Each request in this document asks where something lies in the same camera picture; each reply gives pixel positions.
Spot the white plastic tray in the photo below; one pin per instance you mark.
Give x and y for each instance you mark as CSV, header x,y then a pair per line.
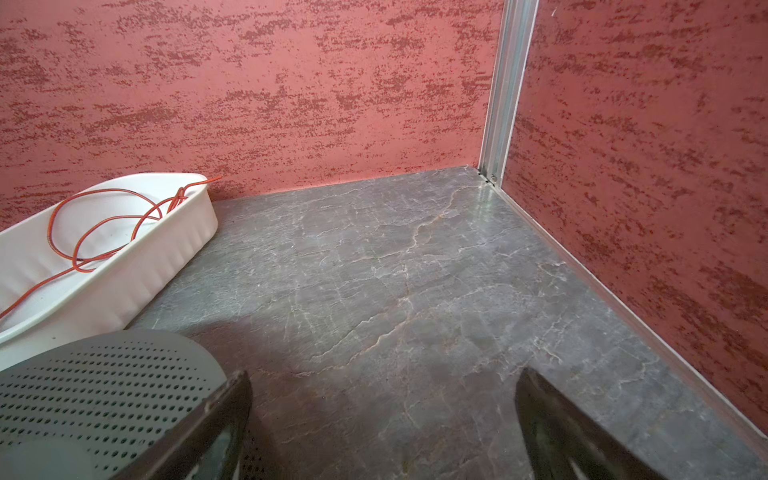
x,y
88,265

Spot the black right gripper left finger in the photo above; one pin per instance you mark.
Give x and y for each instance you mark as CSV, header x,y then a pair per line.
x,y
206,443

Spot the grey perforated cable spool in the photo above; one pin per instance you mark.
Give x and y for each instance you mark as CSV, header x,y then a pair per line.
x,y
87,409

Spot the aluminium corner post right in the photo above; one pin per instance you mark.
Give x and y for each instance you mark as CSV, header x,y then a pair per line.
x,y
517,27

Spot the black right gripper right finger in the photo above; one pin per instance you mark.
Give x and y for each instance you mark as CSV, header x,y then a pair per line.
x,y
563,442

